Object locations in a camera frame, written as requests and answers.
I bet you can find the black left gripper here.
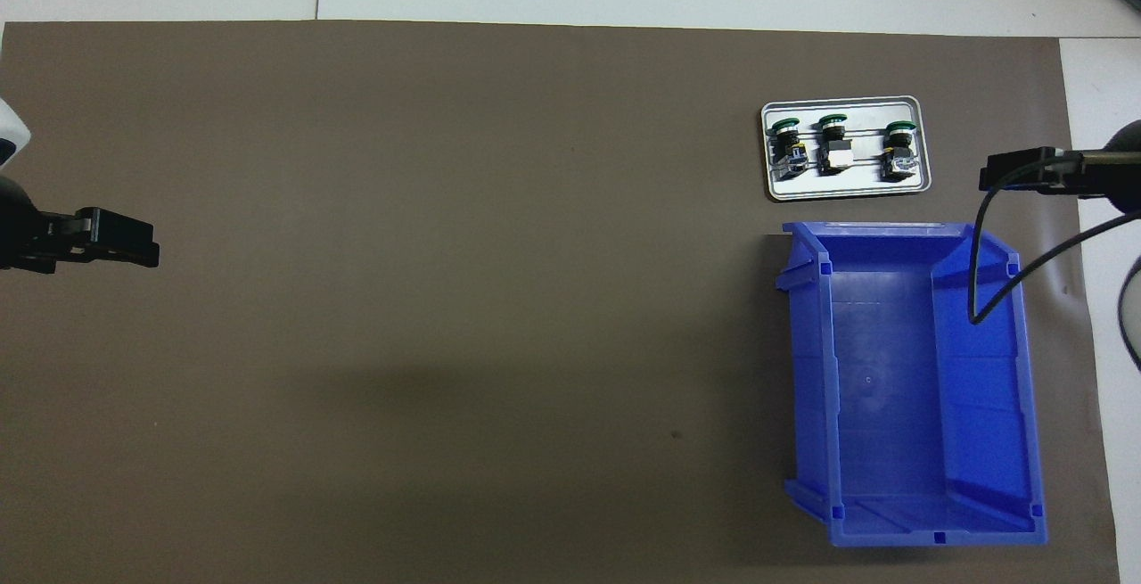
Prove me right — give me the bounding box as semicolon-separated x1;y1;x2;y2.
0;174;160;275

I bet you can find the silver metal tray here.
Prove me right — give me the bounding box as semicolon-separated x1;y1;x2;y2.
760;95;932;202

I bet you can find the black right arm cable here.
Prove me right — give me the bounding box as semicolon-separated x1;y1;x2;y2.
969;149;1141;371

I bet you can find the brown table mat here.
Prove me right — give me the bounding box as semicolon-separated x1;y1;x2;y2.
0;21;1121;584

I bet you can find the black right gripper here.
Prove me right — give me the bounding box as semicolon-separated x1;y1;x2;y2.
979;120;1141;210

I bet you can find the green push button switch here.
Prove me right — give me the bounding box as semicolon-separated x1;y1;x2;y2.
818;113;857;176
881;120;919;183
769;119;809;178

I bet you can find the blue plastic storage bin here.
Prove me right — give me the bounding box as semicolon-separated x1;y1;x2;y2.
774;220;1048;548

